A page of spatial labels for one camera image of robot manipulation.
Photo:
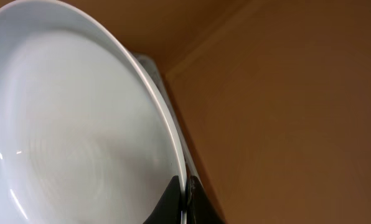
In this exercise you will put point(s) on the light blue plate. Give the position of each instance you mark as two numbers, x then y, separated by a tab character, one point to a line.
85	135

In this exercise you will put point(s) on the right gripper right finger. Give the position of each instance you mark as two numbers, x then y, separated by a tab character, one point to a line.
199	208

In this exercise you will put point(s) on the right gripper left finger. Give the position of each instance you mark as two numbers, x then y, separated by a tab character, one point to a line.
168	208

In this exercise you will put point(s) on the grey dishwasher rack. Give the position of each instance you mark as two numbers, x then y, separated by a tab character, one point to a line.
151	68

